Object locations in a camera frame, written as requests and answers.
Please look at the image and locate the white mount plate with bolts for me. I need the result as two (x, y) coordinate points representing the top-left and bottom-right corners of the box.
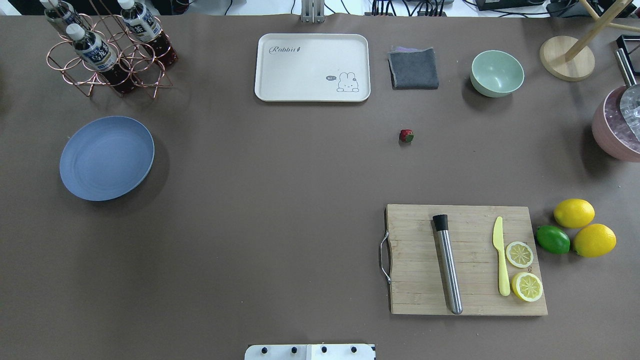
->
(244, 343), (377, 360)

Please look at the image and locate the green bowl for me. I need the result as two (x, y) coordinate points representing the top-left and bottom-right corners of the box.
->
(470, 50), (525, 98)

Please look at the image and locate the red strawberry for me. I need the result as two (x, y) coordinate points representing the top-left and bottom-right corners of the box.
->
(398, 129), (414, 144)

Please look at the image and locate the whole lemon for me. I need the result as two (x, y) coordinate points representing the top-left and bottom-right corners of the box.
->
(553, 198), (595, 229)
(573, 223), (617, 258)

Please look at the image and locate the wooden cutting board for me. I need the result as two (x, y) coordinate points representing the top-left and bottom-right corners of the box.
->
(385, 203), (547, 316)

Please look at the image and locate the back left tea bottle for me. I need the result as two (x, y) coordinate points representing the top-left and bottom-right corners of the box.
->
(39, 0), (89, 37)

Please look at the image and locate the blue round plate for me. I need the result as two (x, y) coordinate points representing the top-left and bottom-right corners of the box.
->
(59, 116), (155, 202)

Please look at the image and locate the steel muddler black tip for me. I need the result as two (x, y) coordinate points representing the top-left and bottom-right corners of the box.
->
(432, 214), (463, 315)

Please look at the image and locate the upper lemon slice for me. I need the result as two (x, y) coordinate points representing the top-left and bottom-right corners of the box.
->
(505, 241), (534, 269)

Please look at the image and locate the tea bottle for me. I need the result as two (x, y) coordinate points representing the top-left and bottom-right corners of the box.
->
(66, 23), (136, 94)
(118, 0), (178, 67)
(39, 0), (89, 37)

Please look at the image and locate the wooden stand with base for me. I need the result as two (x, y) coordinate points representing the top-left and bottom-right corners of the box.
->
(539, 0), (640, 82)

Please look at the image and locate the front tea bottle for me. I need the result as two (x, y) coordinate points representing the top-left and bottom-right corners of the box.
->
(66, 23), (136, 94)

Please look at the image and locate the yellow plastic knife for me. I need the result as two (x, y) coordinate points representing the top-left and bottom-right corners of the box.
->
(492, 216), (511, 297)

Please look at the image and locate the upper whole lemon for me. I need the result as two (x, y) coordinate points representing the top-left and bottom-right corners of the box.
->
(553, 198), (595, 229)

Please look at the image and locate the metal ice scoop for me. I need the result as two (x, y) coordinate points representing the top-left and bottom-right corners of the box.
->
(615, 48), (640, 141)

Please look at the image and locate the lower lemon slice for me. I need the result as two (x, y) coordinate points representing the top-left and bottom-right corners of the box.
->
(510, 272), (544, 302)

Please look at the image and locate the grey folded cloth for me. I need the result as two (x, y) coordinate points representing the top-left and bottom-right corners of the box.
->
(387, 47), (440, 90)

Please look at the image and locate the cream rabbit tray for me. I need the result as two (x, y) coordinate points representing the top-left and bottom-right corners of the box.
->
(254, 33), (371, 103)

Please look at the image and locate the copper wire bottle rack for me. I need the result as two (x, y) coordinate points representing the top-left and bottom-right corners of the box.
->
(41, 0), (179, 98)

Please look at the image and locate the lemon slice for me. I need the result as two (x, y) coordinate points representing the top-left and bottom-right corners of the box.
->
(505, 241), (534, 269)
(510, 272), (544, 302)

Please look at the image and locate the pink ice bucket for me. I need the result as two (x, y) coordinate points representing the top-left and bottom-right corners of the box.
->
(591, 86), (640, 163)

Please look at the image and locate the green lime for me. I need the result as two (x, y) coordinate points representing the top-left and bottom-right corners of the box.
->
(535, 225), (571, 255)

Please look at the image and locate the back right tea bottle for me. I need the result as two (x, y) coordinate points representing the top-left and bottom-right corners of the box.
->
(118, 0), (178, 67)

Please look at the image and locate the lower whole lemon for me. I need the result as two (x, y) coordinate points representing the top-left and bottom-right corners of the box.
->
(573, 223), (617, 258)

